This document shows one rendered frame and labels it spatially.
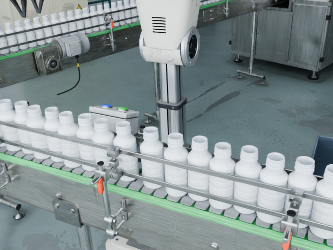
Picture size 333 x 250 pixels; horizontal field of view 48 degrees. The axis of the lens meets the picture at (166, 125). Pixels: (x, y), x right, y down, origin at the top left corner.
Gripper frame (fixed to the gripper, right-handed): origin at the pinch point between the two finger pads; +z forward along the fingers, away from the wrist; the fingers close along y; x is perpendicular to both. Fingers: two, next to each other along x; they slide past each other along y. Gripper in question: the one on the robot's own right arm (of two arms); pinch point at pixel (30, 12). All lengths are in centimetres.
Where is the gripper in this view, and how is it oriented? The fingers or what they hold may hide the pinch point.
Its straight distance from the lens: 125.2
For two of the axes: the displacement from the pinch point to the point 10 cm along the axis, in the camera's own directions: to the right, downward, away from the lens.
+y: -4.4, 4.4, -7.8
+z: 0.4, 8.8, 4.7
